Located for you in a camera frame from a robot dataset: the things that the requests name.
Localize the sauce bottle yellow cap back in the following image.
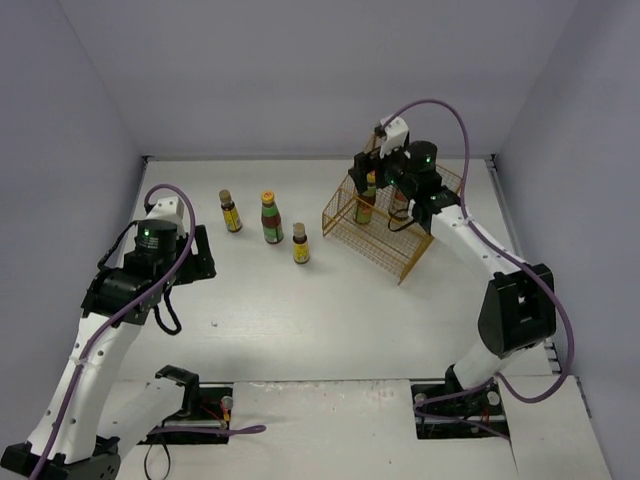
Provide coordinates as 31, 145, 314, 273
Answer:
354, 171, 377, 225

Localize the sauce bottle yellow cap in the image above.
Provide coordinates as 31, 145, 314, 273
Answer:
261, 190, 283, 244
354, 171, 377, 225

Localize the small yellow label bottle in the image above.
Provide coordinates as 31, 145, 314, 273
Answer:
293, 222, 310, 264
219, 189, 242, 233

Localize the sauce bottle yellow cap front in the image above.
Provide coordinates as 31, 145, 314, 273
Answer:
261, 190, 283, 244

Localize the clear bottle black cap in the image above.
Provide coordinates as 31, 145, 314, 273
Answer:
388, 185, 409, 221

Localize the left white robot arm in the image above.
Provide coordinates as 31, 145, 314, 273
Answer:
1, 220, 216, 479

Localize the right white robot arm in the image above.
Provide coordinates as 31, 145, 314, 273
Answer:
348, 141, 556, 412

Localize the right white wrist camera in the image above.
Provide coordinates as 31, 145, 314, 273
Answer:
375, 116, 409, 158

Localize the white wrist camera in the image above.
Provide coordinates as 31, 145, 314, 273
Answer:
146, 196, 185, 227
375, 116, 409, 158

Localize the gold wire basket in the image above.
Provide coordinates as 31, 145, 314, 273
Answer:
322, 140, 461, 281

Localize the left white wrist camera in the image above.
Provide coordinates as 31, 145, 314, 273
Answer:
146, 196, 185, 227

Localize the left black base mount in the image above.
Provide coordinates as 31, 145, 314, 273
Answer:
140, 383, 233, 446

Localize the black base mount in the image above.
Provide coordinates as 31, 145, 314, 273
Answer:
140, 383, 233, 446
411, 382, 510, 440

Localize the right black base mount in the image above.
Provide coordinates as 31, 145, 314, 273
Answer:
411, 382, 510, 440

